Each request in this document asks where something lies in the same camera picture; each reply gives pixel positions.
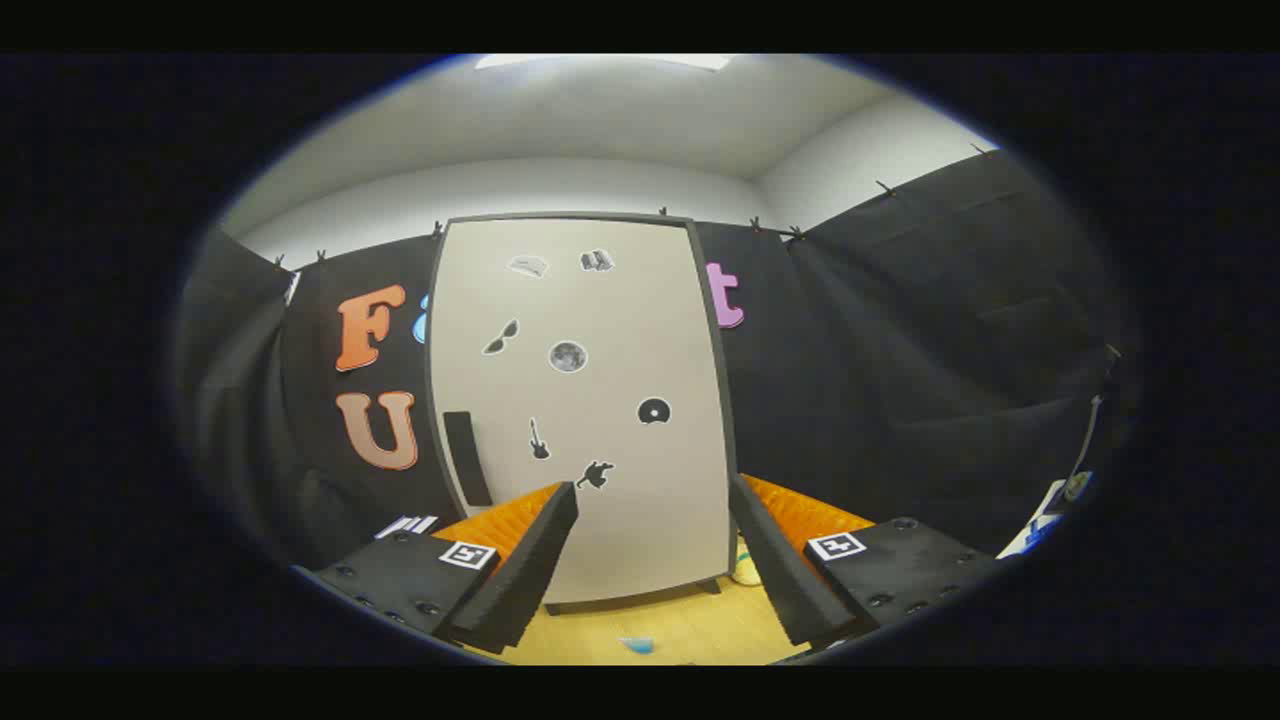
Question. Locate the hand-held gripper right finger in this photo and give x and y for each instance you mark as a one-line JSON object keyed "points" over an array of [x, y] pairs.
{"points": [[785, 580]]}

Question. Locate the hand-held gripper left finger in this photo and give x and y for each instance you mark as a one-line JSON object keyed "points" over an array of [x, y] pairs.
{"points": [[530, 580]]}

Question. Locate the clear blue cosmetic tube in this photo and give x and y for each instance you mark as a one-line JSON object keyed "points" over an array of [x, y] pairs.
{"points": [[636, 645]]}

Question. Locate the cream plush toy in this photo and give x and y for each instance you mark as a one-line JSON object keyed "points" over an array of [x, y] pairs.
{"points": [[746, 568]]}

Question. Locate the white blue book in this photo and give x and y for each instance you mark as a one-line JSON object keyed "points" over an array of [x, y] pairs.
{"points": [[392, 528]]}

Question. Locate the grey cabinet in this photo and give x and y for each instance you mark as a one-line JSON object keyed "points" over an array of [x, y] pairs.
{"points": [[727, 400]]}

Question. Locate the white side table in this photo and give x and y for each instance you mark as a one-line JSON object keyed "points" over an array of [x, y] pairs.
{"points": [[1030, 535]]}

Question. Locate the black backdrop cloth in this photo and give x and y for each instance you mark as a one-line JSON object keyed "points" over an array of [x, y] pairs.
{"points": [[900, 350]]}

